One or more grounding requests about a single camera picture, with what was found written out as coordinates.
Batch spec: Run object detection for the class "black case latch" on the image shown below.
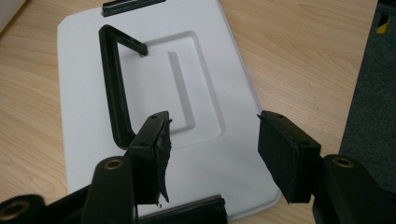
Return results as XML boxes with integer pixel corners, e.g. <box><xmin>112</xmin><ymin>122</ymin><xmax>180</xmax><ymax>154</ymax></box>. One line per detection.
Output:
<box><xmin>136</xmin><ymin>194</ymin><xmax>229</xmax><ymax>224</ymax></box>
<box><xmin>101</xmin><ymin>0</ymin><xmax>167</xmax><ymax>18</ymax></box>

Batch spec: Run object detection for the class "yellow and black object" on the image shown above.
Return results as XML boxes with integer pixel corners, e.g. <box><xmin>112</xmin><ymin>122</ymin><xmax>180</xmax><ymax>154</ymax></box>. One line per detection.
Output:
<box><xmin>375</xmin><ymin>13</ymin><xmax>391</xmax><ymax>35</ymax></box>

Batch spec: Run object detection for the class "white object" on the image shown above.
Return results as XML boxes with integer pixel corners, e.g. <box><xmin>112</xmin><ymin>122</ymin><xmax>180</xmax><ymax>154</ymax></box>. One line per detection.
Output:
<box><xmin>0</xmin><ymin>0</ymin><xmax>28</xmax><ymax>33</ymax></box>

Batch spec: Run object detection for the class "black case handle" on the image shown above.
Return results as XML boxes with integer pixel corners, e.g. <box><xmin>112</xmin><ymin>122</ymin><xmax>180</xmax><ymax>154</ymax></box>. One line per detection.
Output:
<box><xmin>98</xmin><ymin>23</ymin><xmax>149</xmax><ymax>151</ymax></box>

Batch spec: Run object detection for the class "white plastic storage box lid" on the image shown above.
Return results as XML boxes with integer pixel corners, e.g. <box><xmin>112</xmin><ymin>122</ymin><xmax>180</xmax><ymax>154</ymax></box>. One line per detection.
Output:
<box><xmin>56</xmin><ymin>0</ymin><xmax>283</xmax><ymax>222</ymax></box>

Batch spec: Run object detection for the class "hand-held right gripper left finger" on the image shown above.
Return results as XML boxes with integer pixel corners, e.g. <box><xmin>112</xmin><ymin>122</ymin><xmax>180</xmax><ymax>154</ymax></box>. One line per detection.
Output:
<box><xmin>124</xmin><ymin>110</ymin><xmax>173</xmax><ymax>208</ymax></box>

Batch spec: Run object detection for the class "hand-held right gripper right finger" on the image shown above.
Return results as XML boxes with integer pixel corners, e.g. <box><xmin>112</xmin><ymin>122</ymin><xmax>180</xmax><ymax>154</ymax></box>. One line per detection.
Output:
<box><xmin>257</xmin><ymin>109</ymin><xmax>322</xmax><ymax>204</ymax></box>

